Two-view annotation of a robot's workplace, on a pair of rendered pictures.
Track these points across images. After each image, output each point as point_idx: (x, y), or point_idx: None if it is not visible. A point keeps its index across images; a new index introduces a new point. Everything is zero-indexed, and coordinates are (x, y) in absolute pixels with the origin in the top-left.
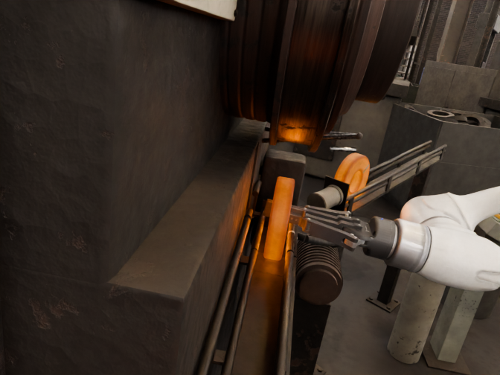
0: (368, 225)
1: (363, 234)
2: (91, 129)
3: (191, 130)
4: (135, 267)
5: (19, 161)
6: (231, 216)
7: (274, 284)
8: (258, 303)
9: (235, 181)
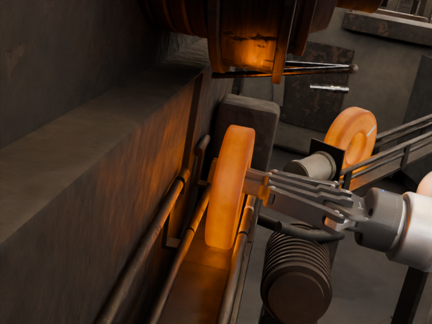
0: (364, 201)
1: (354, 211)
2: None
3: (70, 20)
4: None
5: None
6: (136, 161)
7: (216, 282)
8: (189, 307)
9: (146, 112)
